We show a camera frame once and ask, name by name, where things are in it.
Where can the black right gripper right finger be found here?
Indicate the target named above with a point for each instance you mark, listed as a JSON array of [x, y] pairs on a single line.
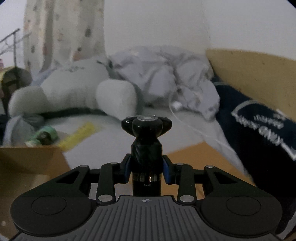
[[182, 175]]

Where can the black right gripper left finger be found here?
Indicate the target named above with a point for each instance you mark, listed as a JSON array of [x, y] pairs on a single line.
[[110, 175]]

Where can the black electric shaver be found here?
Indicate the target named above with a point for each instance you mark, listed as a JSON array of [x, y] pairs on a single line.
[[146, 158]]

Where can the orange box lid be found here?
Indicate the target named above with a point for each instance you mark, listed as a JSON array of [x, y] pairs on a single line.
[[198, 156]]

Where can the yellow plastic packet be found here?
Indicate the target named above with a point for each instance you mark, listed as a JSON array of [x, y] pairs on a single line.
[[74, 139]]

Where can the green tissue pack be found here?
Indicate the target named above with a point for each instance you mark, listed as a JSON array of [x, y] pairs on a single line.
[[45, 136]]

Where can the dark navy printed cloth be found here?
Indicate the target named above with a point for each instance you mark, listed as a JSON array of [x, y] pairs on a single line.
[[264, 141]]

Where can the orange cardboard box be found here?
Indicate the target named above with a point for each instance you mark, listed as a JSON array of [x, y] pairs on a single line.
[[22, 169]]

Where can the white plush pillow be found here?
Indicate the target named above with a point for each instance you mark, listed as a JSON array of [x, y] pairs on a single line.
[[83, 85]]

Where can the grey crumpled blanket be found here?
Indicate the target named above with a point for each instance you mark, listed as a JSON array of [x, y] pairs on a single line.
[[170, 76]]

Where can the wooden headboard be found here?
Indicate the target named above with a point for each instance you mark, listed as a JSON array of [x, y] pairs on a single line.
[[267, 78]]

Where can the pineapple print curtain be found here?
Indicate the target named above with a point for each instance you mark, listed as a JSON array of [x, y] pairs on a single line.
[[58, 32]]

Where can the black metal clothes rack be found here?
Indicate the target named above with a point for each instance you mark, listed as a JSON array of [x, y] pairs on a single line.
[[12, 48]]

